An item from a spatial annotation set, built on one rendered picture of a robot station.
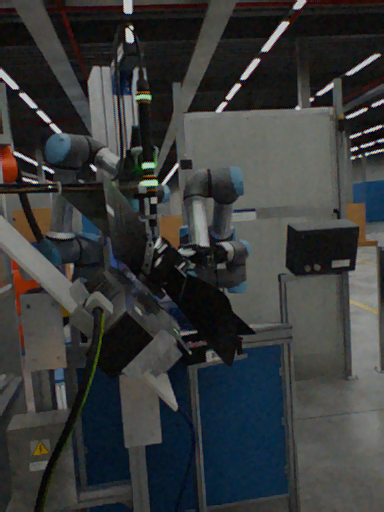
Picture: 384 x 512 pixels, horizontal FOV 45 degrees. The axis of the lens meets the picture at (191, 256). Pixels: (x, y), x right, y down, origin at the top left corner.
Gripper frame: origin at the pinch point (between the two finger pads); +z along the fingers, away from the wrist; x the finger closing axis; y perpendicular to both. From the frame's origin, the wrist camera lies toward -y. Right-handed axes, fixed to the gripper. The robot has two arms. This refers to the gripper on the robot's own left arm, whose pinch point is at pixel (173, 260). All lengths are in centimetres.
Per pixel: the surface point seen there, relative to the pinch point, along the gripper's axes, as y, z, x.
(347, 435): 5, -133, 119
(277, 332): 10, -48, 34
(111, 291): 11.1, 33.0, 2.2
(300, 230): 15, -53, -7
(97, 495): 10, 39, 59
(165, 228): -540, -500, 81
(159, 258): 15.7, 20.3, -5.5
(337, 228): 24, -65, -7
